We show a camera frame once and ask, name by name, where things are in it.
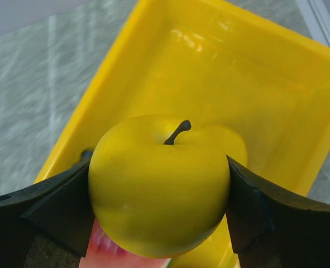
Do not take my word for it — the watermelon slice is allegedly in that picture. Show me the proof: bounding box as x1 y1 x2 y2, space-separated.
79 221 171 268

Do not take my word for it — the yellow plastic tray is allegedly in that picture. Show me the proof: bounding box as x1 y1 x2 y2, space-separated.
34 0 330 268

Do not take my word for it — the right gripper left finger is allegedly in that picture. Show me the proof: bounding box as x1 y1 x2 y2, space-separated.
0 157 94 267

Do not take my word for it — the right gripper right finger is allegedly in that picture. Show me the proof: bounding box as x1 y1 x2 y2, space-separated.
226 158 330 267

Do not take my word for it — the aluminium rail frame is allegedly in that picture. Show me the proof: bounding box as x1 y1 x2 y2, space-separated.
296 0 330 47

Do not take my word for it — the yellow apple with stem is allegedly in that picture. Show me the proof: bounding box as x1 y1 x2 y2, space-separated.
88 115 248 258

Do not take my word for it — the dark purple grape bunch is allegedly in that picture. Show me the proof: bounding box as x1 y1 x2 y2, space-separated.
73 149 93 166

